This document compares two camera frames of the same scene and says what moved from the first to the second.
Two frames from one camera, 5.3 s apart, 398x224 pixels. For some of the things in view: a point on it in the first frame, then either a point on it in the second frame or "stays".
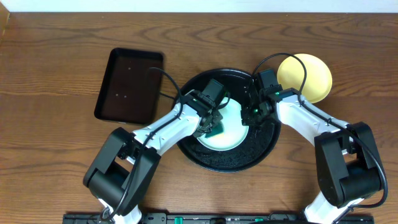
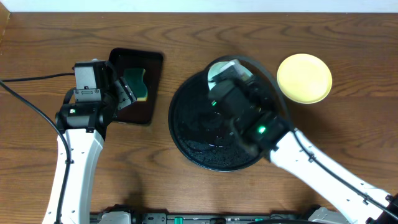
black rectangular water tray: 128,91 stays
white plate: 234,133 -> 217,66
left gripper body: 210,125 -> 121,91
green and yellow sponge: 217,128 -> 135,77
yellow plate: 291,74 stays
